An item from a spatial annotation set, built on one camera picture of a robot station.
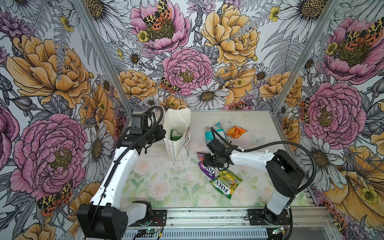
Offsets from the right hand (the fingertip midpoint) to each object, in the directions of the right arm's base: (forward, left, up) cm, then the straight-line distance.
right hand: (208, 167), depth 89 cm
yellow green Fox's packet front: (-10, -9, +1) cm, 13 cm away
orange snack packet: (+22, -20, +4) cm, 30 cm away
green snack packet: (+20, +21, +6) cm, 29 cm away
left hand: (+8, +22, +22) cm, 32 cm away
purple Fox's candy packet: (-3, 0, +2) cm, 4 cm away
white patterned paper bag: (+3, +16, +23) cm, 28 cm away
